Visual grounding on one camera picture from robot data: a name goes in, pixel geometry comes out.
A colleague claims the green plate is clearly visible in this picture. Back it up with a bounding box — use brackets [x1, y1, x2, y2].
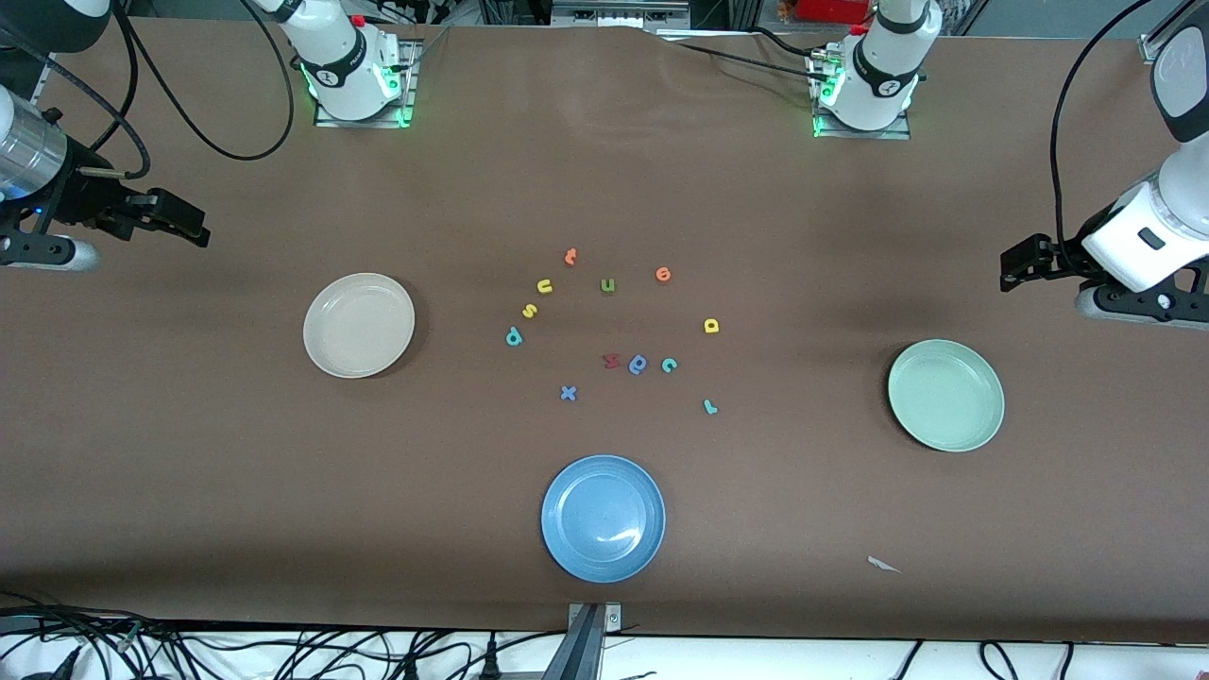
[887, 338, 1006, 453]

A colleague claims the beige plate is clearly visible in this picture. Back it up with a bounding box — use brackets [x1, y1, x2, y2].
[302, 272, 417, 380]

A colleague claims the red box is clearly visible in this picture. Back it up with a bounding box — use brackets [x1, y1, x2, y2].
[796, 0, 872, 26]

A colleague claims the blue plate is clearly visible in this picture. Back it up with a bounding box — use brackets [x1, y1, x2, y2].
[540, 454, 667, 584]

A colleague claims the grey aluminium beam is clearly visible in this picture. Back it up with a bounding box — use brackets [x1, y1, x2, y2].
[540, 604, 605, 680]

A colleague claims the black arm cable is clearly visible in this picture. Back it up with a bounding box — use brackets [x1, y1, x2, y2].
[52, 0, 297, 182]
[1050, 0, 1158, 270]

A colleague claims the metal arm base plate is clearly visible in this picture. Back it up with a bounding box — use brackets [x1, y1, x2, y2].
[315, 40, 418, 129]
[810, 52, 913, 142]

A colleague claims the black table cable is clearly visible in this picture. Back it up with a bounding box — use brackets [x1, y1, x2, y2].
[744, 25, 832, 61]
[673, 40, 827, 88]

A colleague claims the thick black floor cable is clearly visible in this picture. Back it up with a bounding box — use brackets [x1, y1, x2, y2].
[0, 591, 190, 655]

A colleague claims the metal table clamp bracket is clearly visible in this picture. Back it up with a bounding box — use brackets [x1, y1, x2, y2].
[567, 603, 623, 634]

